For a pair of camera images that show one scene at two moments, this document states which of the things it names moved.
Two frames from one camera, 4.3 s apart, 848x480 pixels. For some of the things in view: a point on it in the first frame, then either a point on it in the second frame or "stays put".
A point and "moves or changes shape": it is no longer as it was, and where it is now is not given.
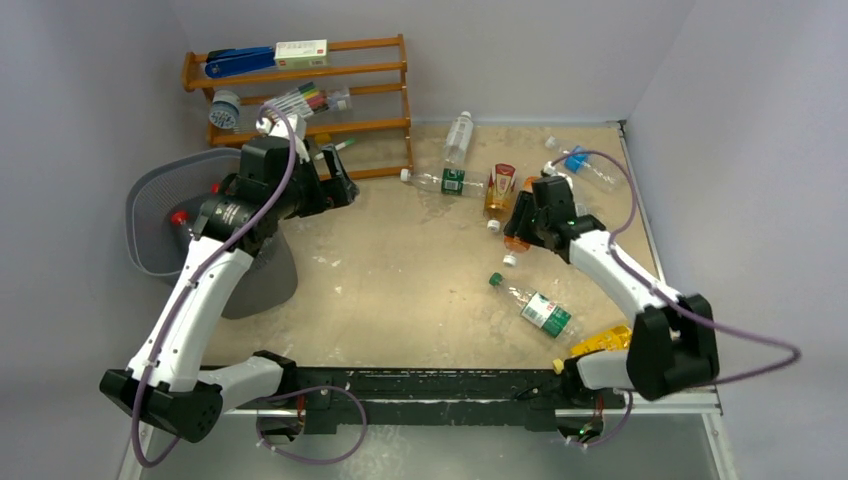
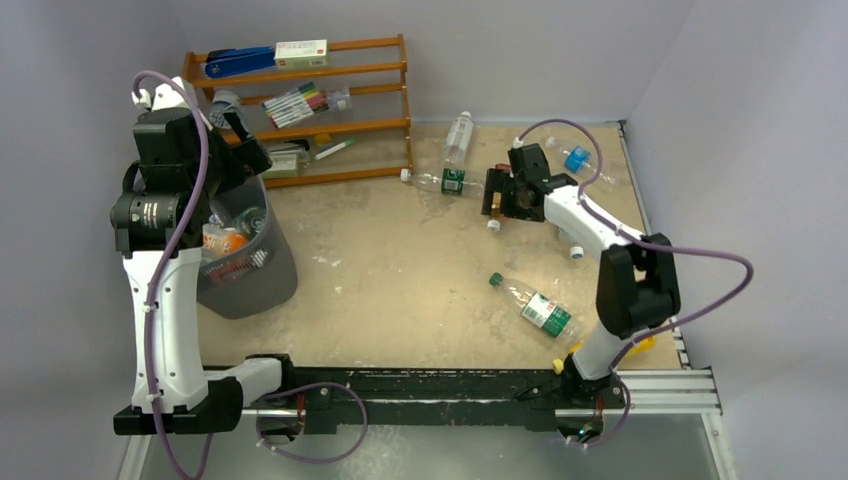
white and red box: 301,54 stays put
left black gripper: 336,191 → 251,155
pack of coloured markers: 303,101 stays put
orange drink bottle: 514,244 moves or changes shape
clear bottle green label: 449,181 stays put
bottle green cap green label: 539,311 stays put
